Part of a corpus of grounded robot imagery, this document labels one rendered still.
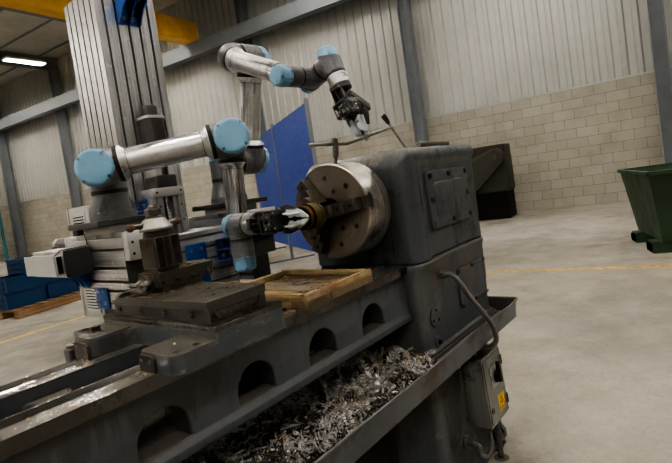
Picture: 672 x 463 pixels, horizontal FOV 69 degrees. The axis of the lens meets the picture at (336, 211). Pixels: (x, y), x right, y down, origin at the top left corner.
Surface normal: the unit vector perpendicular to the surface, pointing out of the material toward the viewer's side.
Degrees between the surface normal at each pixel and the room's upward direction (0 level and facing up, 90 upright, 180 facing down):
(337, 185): 90
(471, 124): 90
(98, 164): 91
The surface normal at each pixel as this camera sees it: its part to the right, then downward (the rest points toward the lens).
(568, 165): -0.51, 0.12
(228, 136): 0.38, -0.02
